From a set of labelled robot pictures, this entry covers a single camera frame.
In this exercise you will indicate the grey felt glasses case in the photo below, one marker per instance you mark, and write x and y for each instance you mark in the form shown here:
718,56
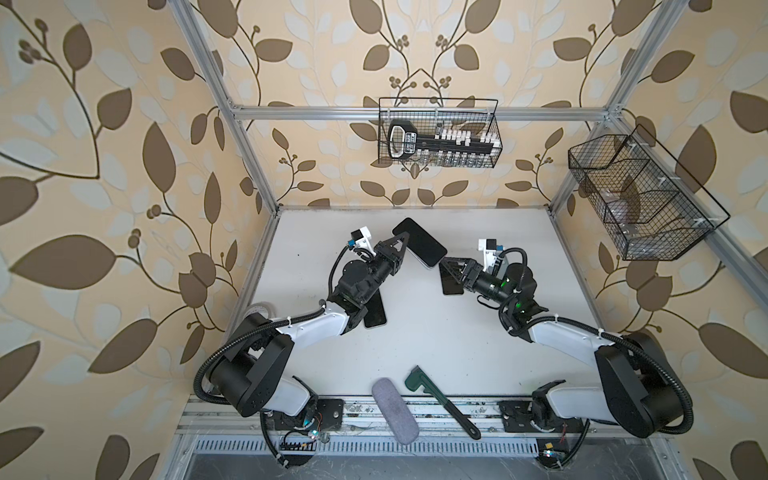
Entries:
395,411

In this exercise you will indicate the right black wire basket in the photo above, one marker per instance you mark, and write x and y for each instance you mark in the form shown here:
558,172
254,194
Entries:
653,207

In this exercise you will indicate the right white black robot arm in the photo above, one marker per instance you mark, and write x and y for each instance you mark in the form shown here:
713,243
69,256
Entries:
637,390

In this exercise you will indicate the back black wire basket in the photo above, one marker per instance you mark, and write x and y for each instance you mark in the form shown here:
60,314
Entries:
471,113

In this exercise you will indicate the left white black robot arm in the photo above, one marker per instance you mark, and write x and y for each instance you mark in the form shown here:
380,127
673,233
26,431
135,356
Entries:
247,372

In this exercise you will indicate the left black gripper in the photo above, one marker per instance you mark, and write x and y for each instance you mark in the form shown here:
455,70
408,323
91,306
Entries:
386,257

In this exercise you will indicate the black smartphone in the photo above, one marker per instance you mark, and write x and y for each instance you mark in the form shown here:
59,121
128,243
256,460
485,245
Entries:
376,315
450,286
421,243

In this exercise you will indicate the white tape roll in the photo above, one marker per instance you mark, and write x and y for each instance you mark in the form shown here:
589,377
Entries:
263,309

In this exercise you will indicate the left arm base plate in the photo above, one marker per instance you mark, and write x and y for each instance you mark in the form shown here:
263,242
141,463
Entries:
294,440

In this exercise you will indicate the black wire basket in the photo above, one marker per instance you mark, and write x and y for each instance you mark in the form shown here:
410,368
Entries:
653,207
471,113

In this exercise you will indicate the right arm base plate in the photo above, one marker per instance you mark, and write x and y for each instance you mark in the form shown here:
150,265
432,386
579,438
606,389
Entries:
531,416

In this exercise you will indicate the black socket tool set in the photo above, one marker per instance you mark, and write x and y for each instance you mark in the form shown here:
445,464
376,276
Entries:
403,141

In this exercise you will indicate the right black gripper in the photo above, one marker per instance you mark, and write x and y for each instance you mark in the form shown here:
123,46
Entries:
471,275

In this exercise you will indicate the green pipe wrench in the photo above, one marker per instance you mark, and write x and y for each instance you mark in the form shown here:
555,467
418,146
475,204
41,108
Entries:
418,379

